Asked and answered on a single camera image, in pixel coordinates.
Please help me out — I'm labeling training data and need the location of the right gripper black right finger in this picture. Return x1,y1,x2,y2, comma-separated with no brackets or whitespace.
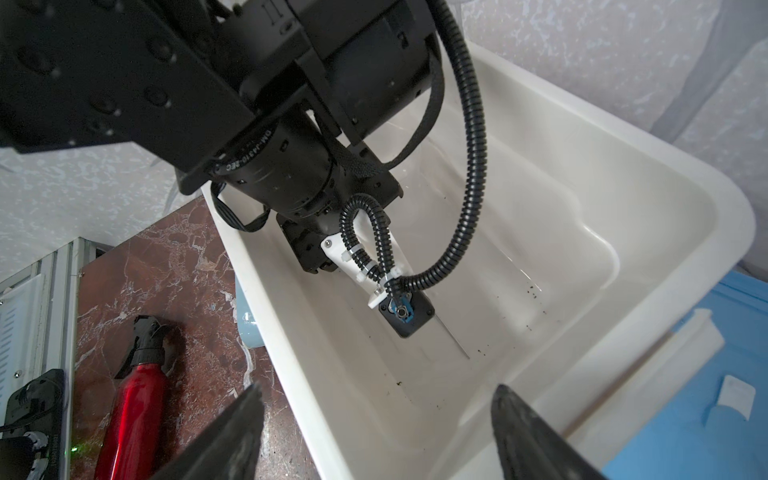
491,384,604,480

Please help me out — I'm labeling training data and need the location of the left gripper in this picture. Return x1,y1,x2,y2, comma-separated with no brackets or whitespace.
277,206,342,274

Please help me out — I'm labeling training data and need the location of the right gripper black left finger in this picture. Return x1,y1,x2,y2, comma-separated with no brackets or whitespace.
151,384,265,480

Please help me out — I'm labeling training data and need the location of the white plastic bin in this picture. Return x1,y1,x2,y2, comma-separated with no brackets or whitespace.
216,46,755,479

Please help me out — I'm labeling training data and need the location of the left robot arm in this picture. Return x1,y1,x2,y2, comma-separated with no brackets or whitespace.
1,1,445,273

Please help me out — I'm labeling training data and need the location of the red small object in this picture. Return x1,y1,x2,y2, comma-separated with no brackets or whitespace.
94,315,170,479

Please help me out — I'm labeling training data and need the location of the grey-blue flat tool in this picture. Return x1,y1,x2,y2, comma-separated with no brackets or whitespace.
235,278,265,349

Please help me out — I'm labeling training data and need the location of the blue plastic bin lid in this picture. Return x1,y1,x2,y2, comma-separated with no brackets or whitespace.
603,272,767,479

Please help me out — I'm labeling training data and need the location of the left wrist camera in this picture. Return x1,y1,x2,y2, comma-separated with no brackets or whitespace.
321,233,435,338

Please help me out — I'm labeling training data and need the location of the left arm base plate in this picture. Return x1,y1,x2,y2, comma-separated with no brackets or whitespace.
1,369,65,479

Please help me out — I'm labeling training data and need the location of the aluminium frame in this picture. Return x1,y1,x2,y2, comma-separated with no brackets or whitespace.
1,238,110,479

